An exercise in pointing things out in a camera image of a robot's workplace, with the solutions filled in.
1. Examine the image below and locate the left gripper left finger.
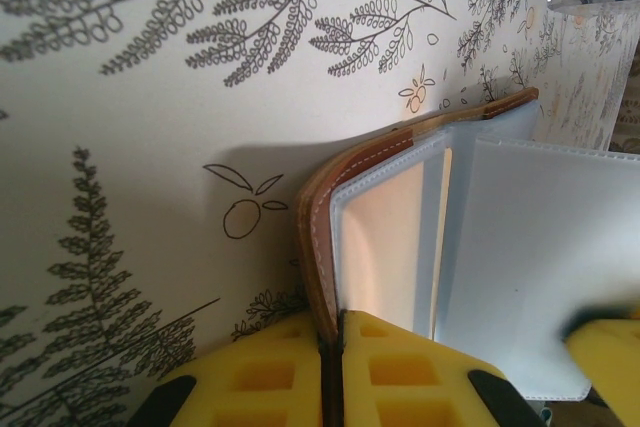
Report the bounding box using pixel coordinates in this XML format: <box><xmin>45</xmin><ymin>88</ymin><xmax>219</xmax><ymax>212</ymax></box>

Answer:
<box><xmin>130</xmin><ymin>310</ymin><xmax>331</xmax><ymax>427</ymax></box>

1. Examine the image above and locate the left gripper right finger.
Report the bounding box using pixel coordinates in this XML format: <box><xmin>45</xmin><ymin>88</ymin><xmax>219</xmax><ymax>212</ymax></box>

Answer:
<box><xmin>331</xmin><ymin>308</ymin><xmax>550</xmax><ymax>427</ymax></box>

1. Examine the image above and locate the brown leather card holder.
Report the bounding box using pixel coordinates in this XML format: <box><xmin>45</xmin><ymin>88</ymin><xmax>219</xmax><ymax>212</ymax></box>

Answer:
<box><xmin>294</xmin><ymin>86</ymin><xmax>640</xmax><ymax>403</ymax></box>

